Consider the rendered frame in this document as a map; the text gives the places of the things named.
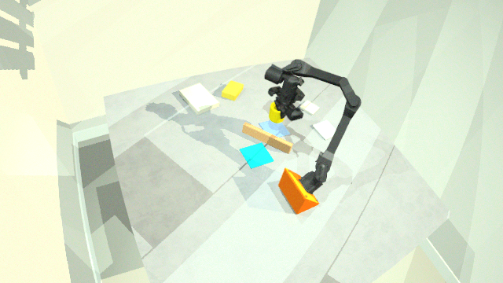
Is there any yellow rectangular block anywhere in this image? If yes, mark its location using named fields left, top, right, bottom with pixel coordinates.
left=222, top=81, right=244, bottom=101

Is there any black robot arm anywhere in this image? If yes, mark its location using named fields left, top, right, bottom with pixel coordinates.
left=265, top=59, right=362, bottom=195

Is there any yellow cup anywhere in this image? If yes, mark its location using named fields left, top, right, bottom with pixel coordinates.
left=269, top=103, right=284, bottom=123

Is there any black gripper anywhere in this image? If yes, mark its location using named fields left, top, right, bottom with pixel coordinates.
left=268, top=86, right=304, bottom=121

